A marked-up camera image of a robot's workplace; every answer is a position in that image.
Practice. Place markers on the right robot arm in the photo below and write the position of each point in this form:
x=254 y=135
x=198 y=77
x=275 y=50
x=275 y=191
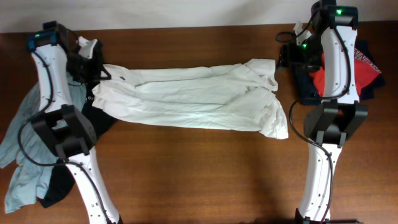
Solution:
x=327 y=42

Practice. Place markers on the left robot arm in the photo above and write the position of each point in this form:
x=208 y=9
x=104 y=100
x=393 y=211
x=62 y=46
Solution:
x=61 y=126

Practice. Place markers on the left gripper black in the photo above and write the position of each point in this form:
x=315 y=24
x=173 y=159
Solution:
x=99 y=68

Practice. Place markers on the red folded shirt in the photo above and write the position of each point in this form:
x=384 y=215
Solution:
x=365 y=73

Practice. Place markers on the navy folded garment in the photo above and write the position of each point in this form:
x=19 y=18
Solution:
x=306 y=88

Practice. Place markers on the black t-shirt white logo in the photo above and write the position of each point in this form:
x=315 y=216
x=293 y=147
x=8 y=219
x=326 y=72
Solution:
x=61 y=181

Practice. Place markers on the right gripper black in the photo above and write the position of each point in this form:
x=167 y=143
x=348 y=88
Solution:
x=286 y=55

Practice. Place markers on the white t-shirt black print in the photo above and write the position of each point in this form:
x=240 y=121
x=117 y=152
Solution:
x=238 y=97

